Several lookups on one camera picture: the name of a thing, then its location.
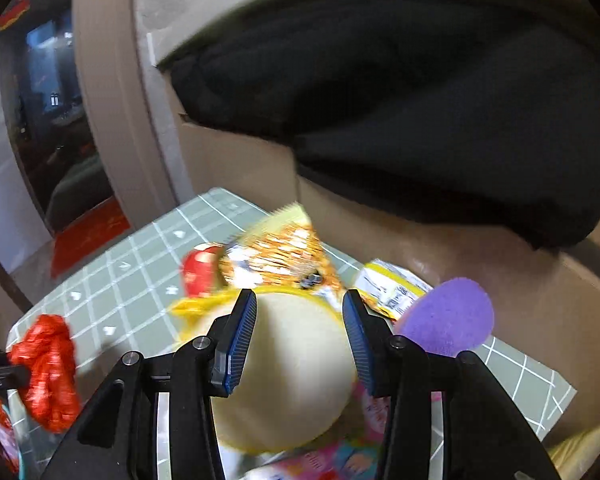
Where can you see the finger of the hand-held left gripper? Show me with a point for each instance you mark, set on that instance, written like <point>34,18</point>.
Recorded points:
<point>0,375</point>

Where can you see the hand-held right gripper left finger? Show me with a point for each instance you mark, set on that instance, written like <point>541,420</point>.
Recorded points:
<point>240,340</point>

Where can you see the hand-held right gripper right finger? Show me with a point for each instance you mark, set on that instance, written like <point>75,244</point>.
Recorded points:
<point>357,340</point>

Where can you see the red foil wrapper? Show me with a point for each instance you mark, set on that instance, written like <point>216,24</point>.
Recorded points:
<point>45,375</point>

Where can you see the pink white snack packet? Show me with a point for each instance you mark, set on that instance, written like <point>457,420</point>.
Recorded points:
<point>360,430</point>

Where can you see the purple eggplant sponge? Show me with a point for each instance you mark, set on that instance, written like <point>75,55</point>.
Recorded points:
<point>450,315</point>

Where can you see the orange snack packet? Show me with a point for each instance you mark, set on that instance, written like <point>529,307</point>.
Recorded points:
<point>285,250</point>

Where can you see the beige plastic bag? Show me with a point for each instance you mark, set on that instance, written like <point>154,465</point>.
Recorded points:
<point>580,447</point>

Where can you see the red snack packet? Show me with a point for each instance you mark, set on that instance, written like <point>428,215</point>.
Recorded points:
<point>2,430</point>

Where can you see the white and yellow packet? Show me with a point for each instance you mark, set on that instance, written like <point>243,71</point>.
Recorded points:
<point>387,285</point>

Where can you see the red drink can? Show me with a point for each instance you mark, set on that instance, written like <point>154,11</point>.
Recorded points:
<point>200,270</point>

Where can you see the green checked tablecloth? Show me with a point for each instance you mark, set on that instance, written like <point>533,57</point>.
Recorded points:
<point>130,280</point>

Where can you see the red floor mat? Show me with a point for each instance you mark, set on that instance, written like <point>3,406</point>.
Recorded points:
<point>90,240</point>

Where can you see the black hanging cloth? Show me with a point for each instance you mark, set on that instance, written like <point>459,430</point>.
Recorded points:
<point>405,110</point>

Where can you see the dark glass door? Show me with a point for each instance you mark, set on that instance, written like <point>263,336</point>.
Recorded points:
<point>45,110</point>

